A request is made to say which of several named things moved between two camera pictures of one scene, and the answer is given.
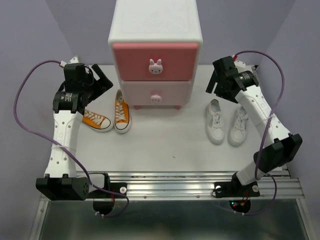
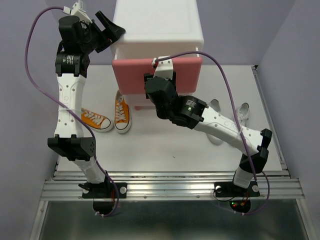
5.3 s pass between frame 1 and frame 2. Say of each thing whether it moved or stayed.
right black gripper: moved
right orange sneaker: stayed
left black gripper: moved
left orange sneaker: stayed
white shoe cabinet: stayed
